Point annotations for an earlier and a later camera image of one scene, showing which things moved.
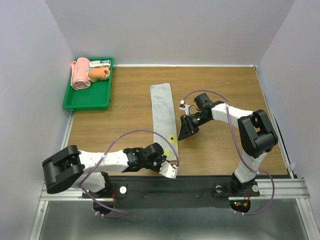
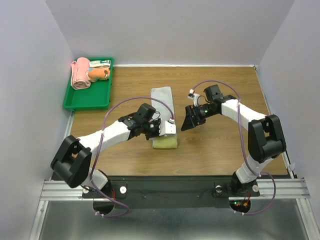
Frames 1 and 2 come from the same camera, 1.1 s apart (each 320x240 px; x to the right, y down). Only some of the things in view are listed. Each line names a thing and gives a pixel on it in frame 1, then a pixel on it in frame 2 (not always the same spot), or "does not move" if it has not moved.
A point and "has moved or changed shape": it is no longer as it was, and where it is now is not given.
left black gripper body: x=155 y=165 → x=151 y=128
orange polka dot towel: x=95 y=74 does not move
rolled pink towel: x=80 y=79 does not move
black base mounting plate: x=165 y=192 does not move
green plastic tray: x=96 y=97 does not move
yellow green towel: x=163 y=119 has moved or changed shape
